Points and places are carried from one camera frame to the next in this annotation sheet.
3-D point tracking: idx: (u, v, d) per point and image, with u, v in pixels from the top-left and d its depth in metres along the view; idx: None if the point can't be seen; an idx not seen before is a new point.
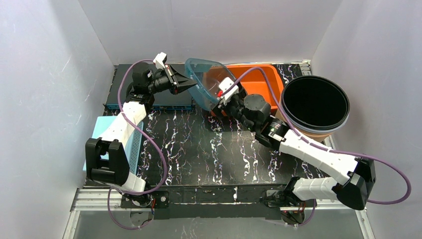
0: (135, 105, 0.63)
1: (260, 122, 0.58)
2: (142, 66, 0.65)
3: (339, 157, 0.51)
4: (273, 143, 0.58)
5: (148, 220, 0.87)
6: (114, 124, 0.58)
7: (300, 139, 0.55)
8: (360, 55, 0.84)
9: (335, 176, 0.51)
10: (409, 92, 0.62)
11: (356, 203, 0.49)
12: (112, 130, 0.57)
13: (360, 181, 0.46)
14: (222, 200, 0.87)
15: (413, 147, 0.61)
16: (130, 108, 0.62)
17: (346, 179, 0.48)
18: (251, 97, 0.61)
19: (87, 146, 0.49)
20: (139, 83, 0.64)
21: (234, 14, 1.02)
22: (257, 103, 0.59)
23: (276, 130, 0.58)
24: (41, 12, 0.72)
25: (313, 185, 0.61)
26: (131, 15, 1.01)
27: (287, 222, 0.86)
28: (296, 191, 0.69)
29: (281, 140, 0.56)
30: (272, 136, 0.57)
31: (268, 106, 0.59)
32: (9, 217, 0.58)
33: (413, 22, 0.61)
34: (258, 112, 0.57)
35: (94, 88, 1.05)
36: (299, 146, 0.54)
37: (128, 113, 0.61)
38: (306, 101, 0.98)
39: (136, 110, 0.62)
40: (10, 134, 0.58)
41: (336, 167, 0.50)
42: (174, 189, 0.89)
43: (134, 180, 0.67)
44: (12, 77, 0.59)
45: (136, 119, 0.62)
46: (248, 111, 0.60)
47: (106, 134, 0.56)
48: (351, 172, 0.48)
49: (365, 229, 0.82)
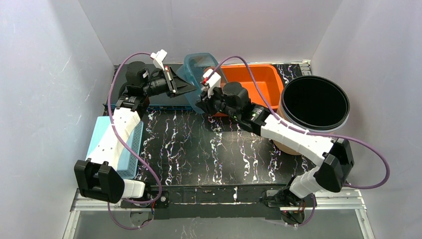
0: (127, 114, 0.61)
1: (239, 107, 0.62)
2: (138, 65, 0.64)
3: (316, 140, 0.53)
4: (254, 128, 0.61)
5: (148, 220, 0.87)
6: (104, 140, 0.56)
7: (279, 123, 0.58)
8: (360, 55, 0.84)
9: (312, 159, 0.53)
10: (409, 92, 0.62)
11: (333, 186, 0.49)
12: (101, 148, 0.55)
13: (334, 161, 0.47)
14: (222, 200, 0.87)
15: (413, 147, 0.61)
16: (120, 118, 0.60)
17: (322, 160, 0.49)
18: (230, 84, 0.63)
19: (76, 169, 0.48)
20: (134, 83, 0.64)
21: (234, 15, 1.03)
22: (236, 89, 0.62)
23: (258, 115, 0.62)
24: (41, 12, 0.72)
25: (303, 179, 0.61)
26: (131, 15, 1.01)
27: (287, 222, 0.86)
28: (292, 189, 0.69)
29: (262, 124, 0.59)
30: (255, 121, 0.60)
31: (247, 91, 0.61)
32: (9, 216, 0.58)
33: (412, 22, 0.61)
34: (236, 97, 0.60)
35: (94, 88, 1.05)
36: (279, 130, 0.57)
37: (119, 125, 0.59)
38: (305, 101, 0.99)
39: (127, 120, 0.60)
40: (10, 133, 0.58)
41: (311, 149, 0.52)
42: (174, 189, 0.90)
43: (132, 188, 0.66)
44: (12, 77, 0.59)
45: (127, 129, 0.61)
46: (228, 98, 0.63)
47: (96, 154, 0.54)
48: (326, 152, 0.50)
49: (365, 228, 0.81)
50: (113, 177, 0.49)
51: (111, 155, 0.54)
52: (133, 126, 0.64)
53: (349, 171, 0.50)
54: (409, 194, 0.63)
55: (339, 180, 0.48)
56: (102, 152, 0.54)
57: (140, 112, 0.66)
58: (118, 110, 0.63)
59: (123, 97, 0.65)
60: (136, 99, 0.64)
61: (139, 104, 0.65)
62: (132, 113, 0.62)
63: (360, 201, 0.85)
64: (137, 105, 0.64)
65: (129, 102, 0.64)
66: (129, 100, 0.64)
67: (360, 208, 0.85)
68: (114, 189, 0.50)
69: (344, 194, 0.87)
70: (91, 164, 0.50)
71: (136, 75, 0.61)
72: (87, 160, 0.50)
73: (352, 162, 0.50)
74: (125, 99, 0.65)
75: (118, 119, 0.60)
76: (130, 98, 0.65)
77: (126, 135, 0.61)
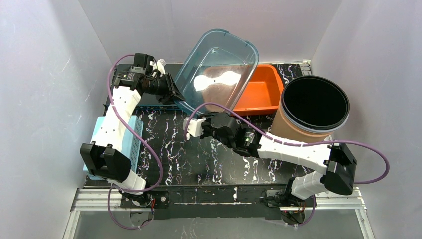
0: (126, 94, 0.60)
1: (232, 136, 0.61)
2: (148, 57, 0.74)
3: (313, 149, 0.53)
4: (252, 153, 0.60)
5: (148, 220, 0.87)
6: (105, 122, 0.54)
7: (273, 142, 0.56)
8: (360, 55, 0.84)
9: (316, 168, 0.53)
10: (410, 92, 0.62)
11: (345, 189, 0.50)
12: (104, 130, 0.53)
13: (337, 168, 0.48)
14: (222, 200, 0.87)
15: (413, 147, 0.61)
16: (120, 97, 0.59)
17: (325, 169, 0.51)
18: (215, 116, 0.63)
19: (82, 151, 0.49)
20: (139, 63, 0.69)
21: (234, 15, 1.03)
22: (223, 121, 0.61)
23: (251, 139, 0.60)
24: (41, 12, 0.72)
25: (305, 182, 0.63)
26: (131, 15, 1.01)
27: (287, 222, 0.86)
28: (294, 192, 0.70)
29: (258, 147, 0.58)
30: (250, 145, 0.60)
31: (234, 120, 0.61)
32: (10, 216, 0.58)
33: (412, 22, 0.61)
34: (226, 128, 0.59)
35: (94, 88, 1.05)
36: (276, 149, 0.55)
37: (120, 105, 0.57)
38: (306, 101, 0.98)
39: (127, 100, 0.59)
40: (10, 134, 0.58)
41: (312, 160, 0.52)
42: (174, 190, 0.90)
43: (135, 179, 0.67)
44: (12, 77, 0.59)
45: (127, 110, 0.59)
46: (218, 131, 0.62)
47: (98, 136, 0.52)
48: (327, 160, 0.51)
49: (365, 229, 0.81)
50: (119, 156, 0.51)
51: (115, 137, 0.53)
52: (134, 106, 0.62)
53: (354, 171, 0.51)
54: (409, 194, 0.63)
55: (348, 184, 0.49)
56: (105, 133, 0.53)
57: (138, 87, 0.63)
58: (117, 89, 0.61)
59: (121, 74, 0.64)
60: (137, 74, 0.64)
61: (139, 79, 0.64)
62: (130, 91, 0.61)
63: (359, 201, 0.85)
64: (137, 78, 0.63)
65: (129, 77, 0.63)
66: (129, 75, 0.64)
67: (360, 208, 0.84)
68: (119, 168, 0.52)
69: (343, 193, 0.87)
70: (95, 146, 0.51)
71: (146, 56, 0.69)
72: (91, 142, 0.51)
73: (354, 161, 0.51)
74: (123, 76, 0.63)
75: (117, 98, 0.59)
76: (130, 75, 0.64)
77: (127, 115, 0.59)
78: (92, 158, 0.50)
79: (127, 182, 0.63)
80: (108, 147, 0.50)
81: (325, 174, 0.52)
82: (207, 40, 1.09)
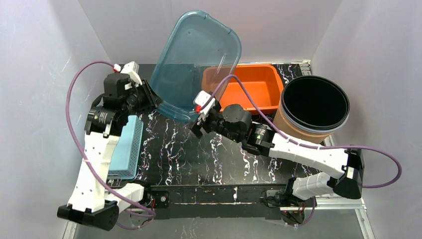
0: (99, 143, 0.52)
1: (244, 131, 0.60)
2: (119, 75, 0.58)
3: (330, 153, 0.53)
4: (262, 151, 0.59)
5: (148, 220, 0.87)
6: (81, 181, 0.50)
7: (288, 142, 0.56)
8: (360, 55, 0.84)
9: (329, 172, 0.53)
10: (410, 92, 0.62)
11: (354, 194, 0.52)
12: (81, 190, 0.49)
13: (354, 174, 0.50)
14: (222, 200, 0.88)
15: (414, 147, 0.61)
16: (93, 148, 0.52)
17: (341, 174, 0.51)
18: (229, 108, 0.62)
19: (60, 214, 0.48)
20: (111, 93, 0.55)
21: (234, 15, 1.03)
22: (237, 114, 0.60)
23: (262, 136, 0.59)
24: (41, 12, 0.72)
25: (309, 183, 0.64)
26: (131, 15, 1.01)
27: (287, 222, 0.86)
28: (295, 193, 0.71)
29: (270, 146, 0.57)
30: (260, 143, 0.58)
31: (248, 114, 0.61)
32: (10, 216, 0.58)
33: (412, 22, 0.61)
34: (241, 122, 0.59)
35: (94, 88, 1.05)
36: (290, 149, 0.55)
37: (93, 159, 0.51)
38: (306, 101, 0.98)
39: (102, 151, 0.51)
40: (10, 133, 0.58)
41: (329, 164, 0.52)
42: (174, 190, 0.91)
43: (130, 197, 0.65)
44: (12, 77, 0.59)
45: (104, 159, 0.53)
46: (230, 124, 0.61)
47: (75, 198, 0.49)
48: (344, 166, 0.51)
49: (365, 229, 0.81)
50: (101, 217, 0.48)
51: (92, 198, 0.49)
52: (111, 150, 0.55)
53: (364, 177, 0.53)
54: (409, 194, 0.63)
55: (360, 191, 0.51)
56: (82, 195, 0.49)
57: (114, 130, 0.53)
58: (88, 136, 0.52)
59: (91, 112, 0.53)
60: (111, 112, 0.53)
61: (113, 119, 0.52)
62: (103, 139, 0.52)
63: (360, 201, 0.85)
64: (111, 121, 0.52)
65: (100, 120, 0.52)
66: (100, 115, 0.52)
67: (360, 208, 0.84)
68: (104, 223, 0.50)
69: None
70: (72, 209, 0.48)
71: (118, 82, 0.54)
72: (69, 205, 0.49)
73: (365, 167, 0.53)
74: (94, 118, 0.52)
75: (90, 150, 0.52)
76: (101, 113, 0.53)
77: (106, 164, 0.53)
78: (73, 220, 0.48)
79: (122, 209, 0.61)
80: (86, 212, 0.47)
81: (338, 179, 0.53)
82: (179, 26, 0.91)
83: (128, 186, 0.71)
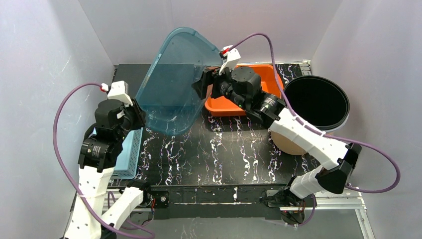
0: (92, 176, 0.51)
1: (250, 96, 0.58)
2: (110, 104, 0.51)
3: (331, 143, 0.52)
4: (265, 121, 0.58)
5: (148, 220, 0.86)
6: (76, 215, 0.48)
7: (294, 120, 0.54)
8: (360, 55, 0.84)
9: (323, 162, 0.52)
10: (410, 92, 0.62)
11: (337, 187, 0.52)
12: (76, 225, 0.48)
13: (349, 169, 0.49)
14: (222, 200, 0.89)
15: (414, 147, 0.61)
16: (87, 182, 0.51)
17: (335, 166, 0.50)
18: (240, 70, 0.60)
19: None
20: (103, 125, 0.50)
21: (234, 15, 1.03)
22: (246, 75, 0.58)
23: (270, 106, 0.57)
24: (41, 12, 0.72)
25: (304, 179, 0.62)
26: (131, 15, 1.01)
27: (287, 222, 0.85)
28: (292, 189, 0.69)
29: (275, 118, 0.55)
30: (265, 112, 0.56)
31: (257, 77, 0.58)
32: (11, 216, 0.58)
33: (412, 22, 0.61)
34: (247, 84, 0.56)
35: (94, 88, 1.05)
36: (293, 128, 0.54)
37: (88, 192, 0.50)
38: (306, 100, 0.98)
39: (96, 185, 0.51)
40: (10, 133, 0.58)
41: (326, 152, 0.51)
42: (174, 189, 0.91)
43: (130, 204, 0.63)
44: (12, 77, 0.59)
45: (99, 192, 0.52)
46: (238, 85, 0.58)
47: (71, 232, 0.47)
48: (340, 159, 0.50)
49: (365, 229, 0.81)
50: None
51: (87, 232, 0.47)
52: (105, 182, 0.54)
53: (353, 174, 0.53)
54: (409, 195, 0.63)
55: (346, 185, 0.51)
56: (77, 229, 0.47)
57: (107, 163, 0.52)
58: (82, 170, 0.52)
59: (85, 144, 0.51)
60: (104, 145, 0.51)
61: (107, 153, 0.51)
62: (97, 173, 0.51)
63: (359, 201, 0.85)
64: (104, 155, 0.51)
65: (93, 154, 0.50)
66: (93, 148, 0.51)
67: (360, 208, 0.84)
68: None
69: (344, 194, 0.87)
70: None
71: (109, 114, 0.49)
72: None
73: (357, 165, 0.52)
74: (87, 151, 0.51)
75: (84, 184, 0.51)
76: (93, 146, 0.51)
77: (100, 196, 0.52)
78: None
79: (122, 221, 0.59)
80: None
81: (328, 170, 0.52)
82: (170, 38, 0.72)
83: (125, 193, 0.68)
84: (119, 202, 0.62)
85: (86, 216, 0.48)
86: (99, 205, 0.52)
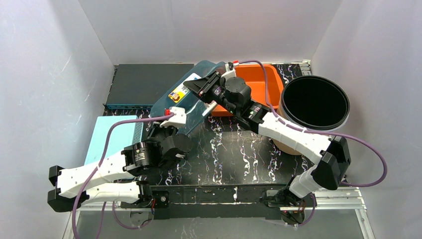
0: (118, 165, 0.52)
1: (240, 104, 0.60)
2: (184, 142, 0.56)
3: (313, 138, 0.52)
4: (252, 126, 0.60)
5: (148, 220, 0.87)
6: (82, 169, 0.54)
7: (277, 121, 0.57)
8: (360, 55, 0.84)
9: (310, 156, 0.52)
10: (410, 92, 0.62)
11: (328, 183, 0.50)
12: (73, 174, 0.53)
13: (331, 159, 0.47)
14: (222, 200, 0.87)
15: (413, 147, 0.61)
16: (111, 164, 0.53)
17: (319, 158, 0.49)
18: (232, 80, 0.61)
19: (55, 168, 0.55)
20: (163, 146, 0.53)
21: (234, 15, 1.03)
22: (238, 86, 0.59)
23: (256, 113, 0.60)
24: (41, 12, 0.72)
25: (302, 179, 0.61)
26: (131, 15, 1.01)
27: (287, 222, 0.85)
28: (291, 188, 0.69)
29: (259, 122, 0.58)
30: (252, 118, 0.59)
31: (249, 89, 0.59)
32: (12, 215, 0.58)
33: (412, 22, 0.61)
34: (239, 94, 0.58)
35: (94, 88, 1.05)
36: (277, 128, 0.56)
37: (102, 167, 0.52)
38: (303, 101, 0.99)
39: (111, 171, 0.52)
40: (10, 134, 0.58)
41: (309, 147, 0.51)
42: (174, 189, 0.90)
43: (116, 197, 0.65)
44: (11, 77, 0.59)
45: (108, 177, 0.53)
46: (229, 94, 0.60)
47: (65, 175, 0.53)
48: (323, 150, 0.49)
49: (365, 229, 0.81)
50: (58, 202, 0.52)
51: (69, 186, 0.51)
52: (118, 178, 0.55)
53: (346, 169, 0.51)
54: (409, 195, 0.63)
55: (335, 180, 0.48)
56: (69, 178, 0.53)
57: (134, 171, 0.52)
58: (120, 155, 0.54)
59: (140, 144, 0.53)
60: (148, 159, 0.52)
61: (141, 167, 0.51)
62: (121, 170, 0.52)
63: (359, 201, 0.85)
64: (138, 167, 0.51)
65: (136, 157, 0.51)
66: (141, 153, 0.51)
67: (360, 208, 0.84)
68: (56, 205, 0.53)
69: (344, 194, 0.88)
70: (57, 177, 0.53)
71: (172, 148, 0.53)
72: (59, 172, 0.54)
73: (349, 161, 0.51)
74: (136, 150, 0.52)
75: (109, 162, 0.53)
76: (143, 152, 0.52)
77: (105, 180, 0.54)
78: (53, 181, 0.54)
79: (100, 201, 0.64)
80: (55, 189, 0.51)
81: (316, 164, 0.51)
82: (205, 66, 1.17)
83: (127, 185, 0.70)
84: (113, 185, 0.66)
85: (82, 179, 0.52)
86: (98, 182, 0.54)
